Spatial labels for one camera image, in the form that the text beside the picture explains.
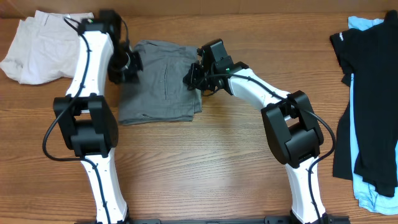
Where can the light blue t-shirt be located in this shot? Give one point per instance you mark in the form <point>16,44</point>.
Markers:
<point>364,192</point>

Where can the folded beige shorts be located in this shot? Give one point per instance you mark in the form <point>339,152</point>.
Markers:
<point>44,49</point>

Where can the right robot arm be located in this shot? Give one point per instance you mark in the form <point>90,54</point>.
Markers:
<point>292,128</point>

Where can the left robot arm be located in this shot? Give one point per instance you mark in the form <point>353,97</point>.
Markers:
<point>86,121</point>

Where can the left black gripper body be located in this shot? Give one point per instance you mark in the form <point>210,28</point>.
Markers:
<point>123,65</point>

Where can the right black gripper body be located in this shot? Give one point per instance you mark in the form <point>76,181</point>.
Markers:
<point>193,76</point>

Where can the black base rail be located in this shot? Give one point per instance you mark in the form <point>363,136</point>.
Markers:
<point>328,219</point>

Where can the grey shorts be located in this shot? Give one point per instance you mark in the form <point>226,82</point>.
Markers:
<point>160,94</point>

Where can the black t-shirt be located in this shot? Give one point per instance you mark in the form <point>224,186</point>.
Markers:
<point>370,57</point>

